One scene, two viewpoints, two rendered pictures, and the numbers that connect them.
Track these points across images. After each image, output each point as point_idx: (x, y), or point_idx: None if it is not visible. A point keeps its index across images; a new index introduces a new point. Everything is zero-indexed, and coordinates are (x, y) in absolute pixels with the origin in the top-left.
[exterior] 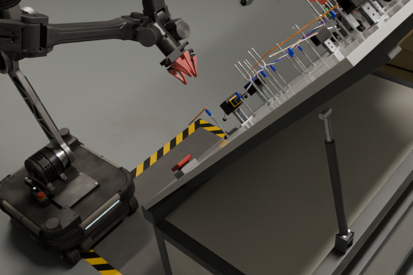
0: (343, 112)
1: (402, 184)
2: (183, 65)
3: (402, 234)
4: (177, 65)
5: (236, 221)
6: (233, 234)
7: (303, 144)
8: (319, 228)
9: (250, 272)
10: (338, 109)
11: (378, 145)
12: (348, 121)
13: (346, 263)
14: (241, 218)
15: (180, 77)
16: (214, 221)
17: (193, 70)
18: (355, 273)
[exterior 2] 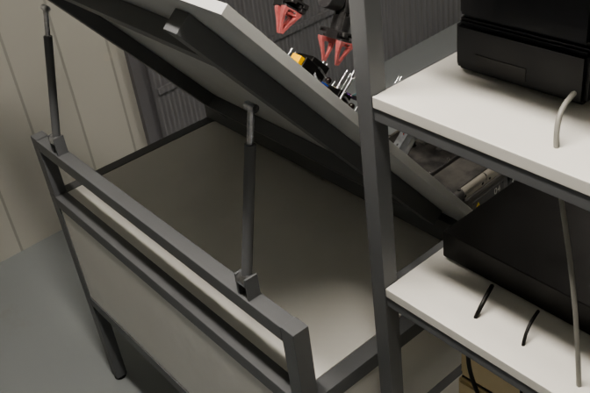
0: (338, 245)
1: (104, 195)
2: (276, 15)
3: (162, 324)
4: (288, 17)
5: (188, 158)
6: (174, 156)
7: (282, 204)
8: (151, 205)
9: (127, 165)
10: (345, 242)
11: (254, 266)
12: (315, 246)
13: (101, 217)
14: (190, 160)
15: (327, 51)
16: (194, 146)
17: (279, 28)
18: (88, 221)
